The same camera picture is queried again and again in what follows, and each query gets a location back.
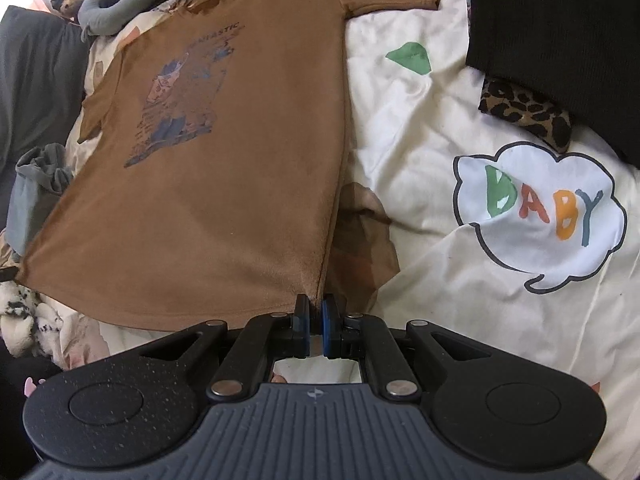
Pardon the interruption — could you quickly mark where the brown printed t-shirt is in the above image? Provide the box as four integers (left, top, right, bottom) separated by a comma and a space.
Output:
16, 0, 439, 330

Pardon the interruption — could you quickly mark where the cream bear print blanket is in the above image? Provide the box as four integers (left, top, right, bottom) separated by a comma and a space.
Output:
0, 0, 640, 480

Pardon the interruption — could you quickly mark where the black white fuzzy blanket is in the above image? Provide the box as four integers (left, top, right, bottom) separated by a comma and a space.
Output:
1, 282, 63, 360

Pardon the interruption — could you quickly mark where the grey crumpled garment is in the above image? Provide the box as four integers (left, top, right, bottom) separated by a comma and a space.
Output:
6, 143, 74, 258

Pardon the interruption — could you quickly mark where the leopard print cloth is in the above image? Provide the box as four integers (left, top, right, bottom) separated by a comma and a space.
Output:
478, 76, 572, 153

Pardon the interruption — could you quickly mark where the grey neck pillow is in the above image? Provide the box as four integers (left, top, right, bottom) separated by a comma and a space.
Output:
77, 0, 156, 40

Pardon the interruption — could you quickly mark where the black folded garment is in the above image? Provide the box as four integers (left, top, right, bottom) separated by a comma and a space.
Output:
466, 0, 639, 165

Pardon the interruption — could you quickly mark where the plush toy with sunglasses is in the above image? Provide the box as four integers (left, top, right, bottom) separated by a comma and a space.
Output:
50, 0, 85, 23

